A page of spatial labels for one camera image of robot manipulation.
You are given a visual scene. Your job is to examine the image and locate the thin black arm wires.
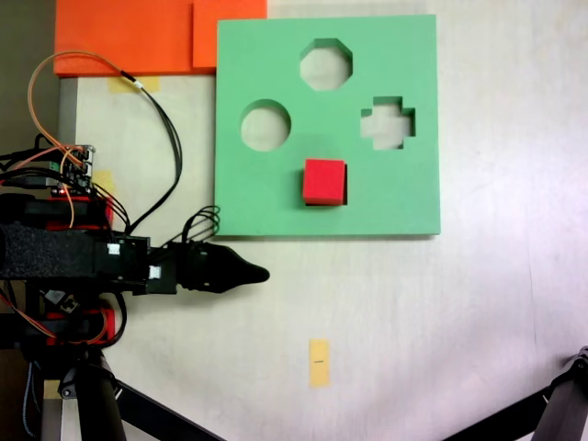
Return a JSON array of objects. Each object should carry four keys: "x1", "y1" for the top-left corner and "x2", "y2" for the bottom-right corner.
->
[{"x1": 180, "y1": 205, "x2": 222, "y2": 245}]

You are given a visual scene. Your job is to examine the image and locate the circuit board with connectors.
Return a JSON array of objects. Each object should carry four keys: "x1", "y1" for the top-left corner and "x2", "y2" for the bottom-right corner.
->
[{"x1": 46, "y1": 143, "x2": 97, "y2": 195}]

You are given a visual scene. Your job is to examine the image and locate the grey usb plug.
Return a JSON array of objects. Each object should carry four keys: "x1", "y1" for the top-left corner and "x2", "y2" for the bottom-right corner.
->
[{"x1": 44, "y1": 288, "x2": 78, "y2": 314}]

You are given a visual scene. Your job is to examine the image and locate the thin orange wire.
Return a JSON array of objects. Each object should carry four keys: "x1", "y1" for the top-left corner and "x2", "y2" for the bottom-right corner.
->
[{"x1": 27, "y1": 51, "x2": 140, "y2": 169}]

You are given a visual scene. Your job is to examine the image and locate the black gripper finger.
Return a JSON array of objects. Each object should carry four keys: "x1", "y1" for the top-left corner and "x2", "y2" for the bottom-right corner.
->
[
  {"x1": 182, "y1": 243, "x2": 271, "y2": 277},
  {"x1": 182, "y1": 270, "x2": 271, "y2": 296}
]

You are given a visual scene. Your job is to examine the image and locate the green shape sorting board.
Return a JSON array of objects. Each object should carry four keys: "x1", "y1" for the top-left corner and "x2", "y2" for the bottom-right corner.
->
[{"x1": 213, "y1": 13, "x2": 442, "y2": 239}]

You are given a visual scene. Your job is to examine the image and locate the yellow tape marker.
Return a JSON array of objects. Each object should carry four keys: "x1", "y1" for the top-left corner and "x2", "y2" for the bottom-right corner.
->
[{"x1": 308, "y1": 338, "x2": 332, "y2": 389}]

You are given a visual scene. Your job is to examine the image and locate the yellow tape strip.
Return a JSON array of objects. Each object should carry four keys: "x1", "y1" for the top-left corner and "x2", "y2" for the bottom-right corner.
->
[{"x1": 107, "y1": 75, "x2": 161, "y2": 95}]

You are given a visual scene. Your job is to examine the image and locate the blue braided cable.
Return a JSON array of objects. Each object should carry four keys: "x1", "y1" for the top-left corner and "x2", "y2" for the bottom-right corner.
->
[{"x1": 21, "y1": 361, "x2": 40, "y2": 438}]

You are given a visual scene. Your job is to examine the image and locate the small yellow tape piece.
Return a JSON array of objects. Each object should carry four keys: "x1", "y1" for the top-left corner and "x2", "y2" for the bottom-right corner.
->
[{"x1": 93, "y1": 169, "x2": 114, "y2": 195}]

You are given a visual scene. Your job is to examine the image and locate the small orange foam slab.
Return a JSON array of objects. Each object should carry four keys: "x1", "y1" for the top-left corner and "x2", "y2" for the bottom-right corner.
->
[{"x1": 192, "y1": 0, "x2": 268, "y2": 71}]

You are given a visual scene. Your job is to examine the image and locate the notched black tripod leg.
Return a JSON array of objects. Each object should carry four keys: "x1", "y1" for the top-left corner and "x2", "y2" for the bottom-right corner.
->
[{"x1": 440, "y1": 345, "x2": 588, "y2": 441}]

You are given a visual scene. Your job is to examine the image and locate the long black cable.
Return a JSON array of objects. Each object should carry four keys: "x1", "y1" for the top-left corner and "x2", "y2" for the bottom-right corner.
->
[{"x1": 119, "y1": 85, "x2": 185, "y2": 233}]

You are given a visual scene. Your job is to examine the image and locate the red square block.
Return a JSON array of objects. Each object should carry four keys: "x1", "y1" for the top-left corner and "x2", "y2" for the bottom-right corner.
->
[{"x1": 301, "y1": 158, "x2": 349, "y2": 208}]

